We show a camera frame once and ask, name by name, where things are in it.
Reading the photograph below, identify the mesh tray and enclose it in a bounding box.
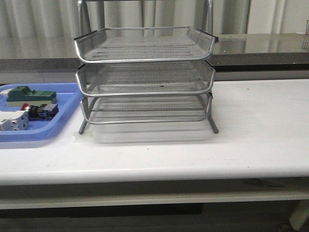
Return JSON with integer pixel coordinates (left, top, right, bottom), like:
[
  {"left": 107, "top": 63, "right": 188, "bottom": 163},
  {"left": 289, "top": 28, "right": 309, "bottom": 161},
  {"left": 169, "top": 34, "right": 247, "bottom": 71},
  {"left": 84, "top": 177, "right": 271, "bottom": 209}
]
[
  {"left": 76, "top": 60, "right": 216, "bottom": 97},
  {"left": 74, "top": 26, "right": 218, "bottom": 63},
  {"left": 81, "top": 93, "right": 212, "bottom": 124}
]

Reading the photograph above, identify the red push button switch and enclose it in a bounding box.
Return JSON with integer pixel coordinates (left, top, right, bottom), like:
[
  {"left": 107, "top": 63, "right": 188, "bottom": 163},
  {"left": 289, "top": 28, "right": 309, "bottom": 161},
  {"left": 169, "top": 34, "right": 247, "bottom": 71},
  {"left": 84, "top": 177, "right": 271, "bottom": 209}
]
[{"left": 21, "top": 103, "right": 59, "bottom": 120}]

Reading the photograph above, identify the grey stone counter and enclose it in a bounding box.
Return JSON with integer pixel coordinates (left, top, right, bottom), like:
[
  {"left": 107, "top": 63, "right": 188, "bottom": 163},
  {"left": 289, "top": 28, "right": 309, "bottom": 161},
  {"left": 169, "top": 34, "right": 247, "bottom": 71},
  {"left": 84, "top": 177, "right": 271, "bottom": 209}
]
[{"left": 0, "top": 33, "right": 309, "bottom": 84}]

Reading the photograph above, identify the blue plastic tray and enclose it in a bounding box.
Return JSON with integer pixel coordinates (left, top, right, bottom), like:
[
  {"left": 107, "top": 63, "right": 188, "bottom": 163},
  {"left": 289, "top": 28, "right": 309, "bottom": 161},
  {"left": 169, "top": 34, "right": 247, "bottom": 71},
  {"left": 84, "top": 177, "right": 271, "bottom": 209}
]
[{"left": 0, "top": 82, "right": 82, "bottom": 143}]

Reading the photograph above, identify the green terminal block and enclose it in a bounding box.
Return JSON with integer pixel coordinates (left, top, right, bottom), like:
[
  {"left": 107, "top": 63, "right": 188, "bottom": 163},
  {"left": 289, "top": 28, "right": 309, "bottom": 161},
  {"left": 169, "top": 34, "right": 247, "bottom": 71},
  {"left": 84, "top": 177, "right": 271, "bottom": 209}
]
[{"left": 6, "top": 86, "right": 57, "bottom": 107}]

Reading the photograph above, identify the silver rack frame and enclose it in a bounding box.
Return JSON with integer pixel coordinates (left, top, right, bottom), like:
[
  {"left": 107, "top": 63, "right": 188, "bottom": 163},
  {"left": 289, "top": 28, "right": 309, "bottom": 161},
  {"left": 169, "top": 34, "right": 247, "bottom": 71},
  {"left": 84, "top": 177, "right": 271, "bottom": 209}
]
[{"left": 77, "top": 0, "right": 219, "bottom": 135}]

